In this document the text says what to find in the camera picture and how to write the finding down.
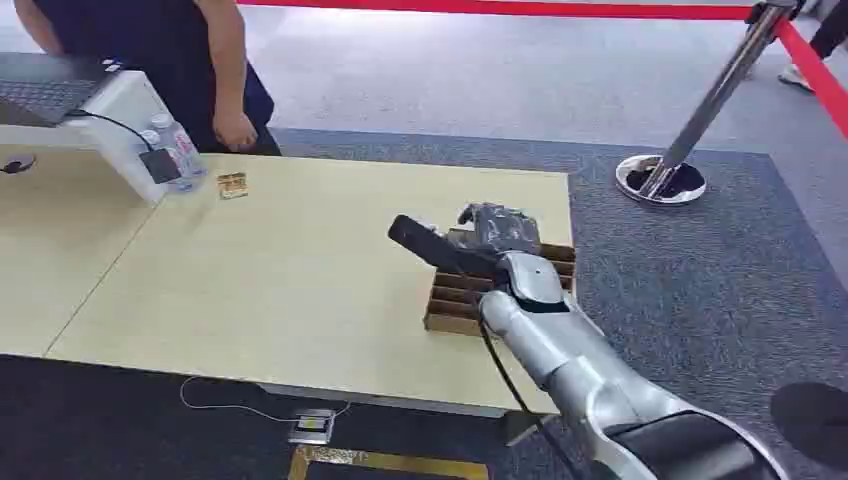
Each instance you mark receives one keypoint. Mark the white laptop stand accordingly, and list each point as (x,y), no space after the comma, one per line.
(119,126)

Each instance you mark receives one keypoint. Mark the black robot foot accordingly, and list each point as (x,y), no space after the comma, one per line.
(811,424)

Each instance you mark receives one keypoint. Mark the dark laptop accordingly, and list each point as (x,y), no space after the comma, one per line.
(46,86)

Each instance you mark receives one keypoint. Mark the small black desk object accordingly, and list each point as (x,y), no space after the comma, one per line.
(18,165)

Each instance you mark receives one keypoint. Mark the person's white shoe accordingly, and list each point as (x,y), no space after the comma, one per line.
(795,77)

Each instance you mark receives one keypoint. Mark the pale wooden desk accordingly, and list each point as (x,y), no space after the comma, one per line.
(278,278)

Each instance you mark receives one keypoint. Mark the chrome stanchion post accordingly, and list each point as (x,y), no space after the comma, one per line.
(702,112)

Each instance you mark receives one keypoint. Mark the person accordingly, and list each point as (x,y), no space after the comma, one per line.
(172,60)

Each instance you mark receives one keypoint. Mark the wooden card box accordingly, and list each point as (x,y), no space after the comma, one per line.
(457,301)

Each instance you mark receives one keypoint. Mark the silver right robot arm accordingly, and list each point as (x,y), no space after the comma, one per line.
(596,378)

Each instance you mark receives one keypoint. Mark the yellow floor tape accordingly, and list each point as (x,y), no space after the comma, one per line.
(391,462)

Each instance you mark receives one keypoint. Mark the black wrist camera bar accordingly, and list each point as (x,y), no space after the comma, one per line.
(430,246)

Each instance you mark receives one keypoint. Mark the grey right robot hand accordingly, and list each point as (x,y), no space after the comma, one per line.
(530,278)

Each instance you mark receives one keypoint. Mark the person's hand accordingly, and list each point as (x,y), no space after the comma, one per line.
(234,130)

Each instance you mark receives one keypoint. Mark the metal floor socket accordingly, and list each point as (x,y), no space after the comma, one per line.
(311,426)

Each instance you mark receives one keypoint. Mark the red barrier belt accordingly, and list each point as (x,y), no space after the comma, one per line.
(503,8)
(815,76)

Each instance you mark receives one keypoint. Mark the person's leg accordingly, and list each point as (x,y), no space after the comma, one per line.
(831,30)

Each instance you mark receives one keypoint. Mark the black power adapter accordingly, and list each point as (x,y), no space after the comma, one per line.
(160,166)

